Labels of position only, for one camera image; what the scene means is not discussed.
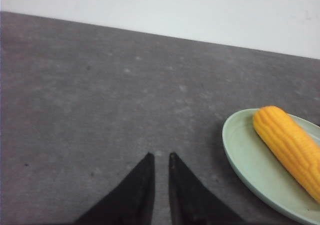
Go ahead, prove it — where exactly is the yellow corn cob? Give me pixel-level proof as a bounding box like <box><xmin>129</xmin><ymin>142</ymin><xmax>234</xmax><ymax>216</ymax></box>
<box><xmin>252</xmin><ymin>105</ymin><xmax>320</xmax><ymax>203</ymax></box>

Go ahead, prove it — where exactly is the light green plate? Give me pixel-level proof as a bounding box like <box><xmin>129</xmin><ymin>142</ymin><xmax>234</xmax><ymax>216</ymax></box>
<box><xmin>222</xmin><ymin>108</ymin><xmax>320</xmax><ymax>225</ymax></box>

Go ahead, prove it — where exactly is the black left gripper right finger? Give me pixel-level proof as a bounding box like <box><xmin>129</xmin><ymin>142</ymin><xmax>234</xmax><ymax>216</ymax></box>
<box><xmin>168</xmin><ymin>152</ymin><xmax>244</xmax><ymax>225</ymax></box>

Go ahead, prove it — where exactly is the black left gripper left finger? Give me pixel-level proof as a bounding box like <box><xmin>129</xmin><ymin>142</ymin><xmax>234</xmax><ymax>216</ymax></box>
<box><xmin>74</xmin><ymin>152</ymin><xmax>155</xmax><ymax>225</ymax></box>

